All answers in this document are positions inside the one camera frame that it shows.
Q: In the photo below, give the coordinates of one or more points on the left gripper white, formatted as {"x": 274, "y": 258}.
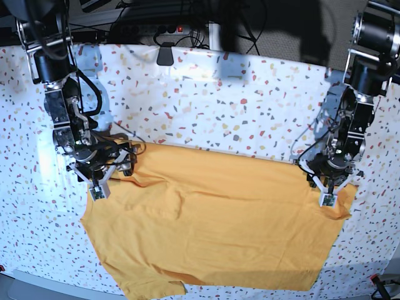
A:
{"x": 329, "y": 175}

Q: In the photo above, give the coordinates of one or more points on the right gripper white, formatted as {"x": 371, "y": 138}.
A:
{"x": 103, "y": 160}

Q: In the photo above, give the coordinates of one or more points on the yellow T-shirt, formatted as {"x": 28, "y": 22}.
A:
{"x": 194, "y": 217}

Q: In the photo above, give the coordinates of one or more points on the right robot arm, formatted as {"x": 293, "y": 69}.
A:
{"x": 71, "y": 98}

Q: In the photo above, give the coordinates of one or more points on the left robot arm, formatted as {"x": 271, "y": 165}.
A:
{"x": 372, "y": 65}

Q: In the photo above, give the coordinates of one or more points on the terrazzo pattern tablecloth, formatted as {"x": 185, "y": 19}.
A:
{"x": 215, "y": 101}

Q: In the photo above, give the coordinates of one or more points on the black table clamp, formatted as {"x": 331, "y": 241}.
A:
{"x": 165, "y": 55}

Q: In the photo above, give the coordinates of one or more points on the black power strip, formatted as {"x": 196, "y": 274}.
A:
{"x": 151, "y": 29}

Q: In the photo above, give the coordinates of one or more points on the red-handled clamp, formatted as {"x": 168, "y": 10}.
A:
{"x": 380, "y": 292}

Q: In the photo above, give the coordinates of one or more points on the aluminium frame post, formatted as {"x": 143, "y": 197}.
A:
{"x": 214, "y": 30}

